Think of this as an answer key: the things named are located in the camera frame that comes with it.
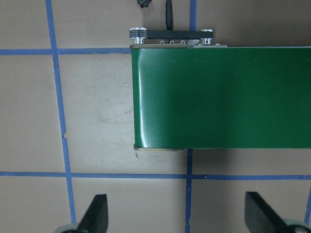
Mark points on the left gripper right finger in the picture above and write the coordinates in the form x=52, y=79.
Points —
x=259, y=217

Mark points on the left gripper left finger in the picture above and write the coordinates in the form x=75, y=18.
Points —
x=95, y=220

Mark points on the green conveyor belt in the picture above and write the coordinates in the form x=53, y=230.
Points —
x=188, y=93

